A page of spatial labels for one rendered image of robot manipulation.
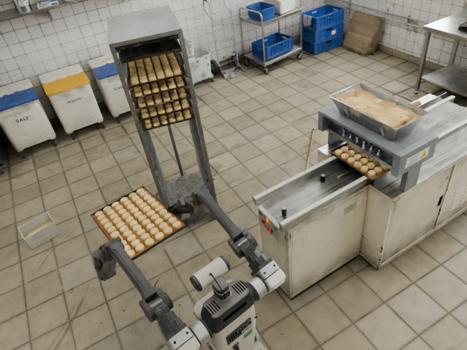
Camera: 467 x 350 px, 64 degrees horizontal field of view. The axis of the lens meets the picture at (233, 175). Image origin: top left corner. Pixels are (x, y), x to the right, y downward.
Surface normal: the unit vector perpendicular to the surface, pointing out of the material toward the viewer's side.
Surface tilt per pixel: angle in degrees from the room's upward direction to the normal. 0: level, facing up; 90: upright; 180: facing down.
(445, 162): 0
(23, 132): 90
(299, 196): 0
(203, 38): 90
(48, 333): 0
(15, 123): 92
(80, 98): 92
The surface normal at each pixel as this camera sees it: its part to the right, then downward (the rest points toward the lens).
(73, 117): 0.48, 0.57
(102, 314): -0.12, -0.77
